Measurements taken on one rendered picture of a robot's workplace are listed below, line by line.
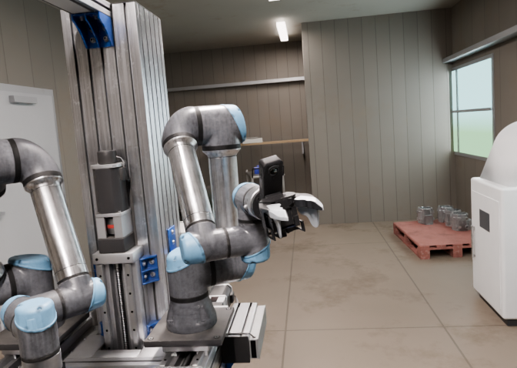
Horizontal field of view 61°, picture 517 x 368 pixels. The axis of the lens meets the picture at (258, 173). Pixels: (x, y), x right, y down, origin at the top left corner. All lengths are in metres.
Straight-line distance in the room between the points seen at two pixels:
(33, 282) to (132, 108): 0.61
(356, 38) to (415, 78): 1.05
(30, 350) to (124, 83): 0.83
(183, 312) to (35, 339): 0.45
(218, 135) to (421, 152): 6.01
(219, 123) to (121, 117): 0.37
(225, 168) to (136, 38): 0.51
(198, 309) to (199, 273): 0.11
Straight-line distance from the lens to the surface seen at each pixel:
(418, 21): 7.24
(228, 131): 1.28
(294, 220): 0.91
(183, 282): 1.32
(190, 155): 1.19
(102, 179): 1.44
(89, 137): 1.54
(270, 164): 0.90
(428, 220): 6.28
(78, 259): 1.19
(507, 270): 3.74
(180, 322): 1.35
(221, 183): 1.30
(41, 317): 1.03
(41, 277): 1.52
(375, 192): 7.07
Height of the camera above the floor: 1.61
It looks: 6 degrees down
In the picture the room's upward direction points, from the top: 4 degrees counter-clockwise
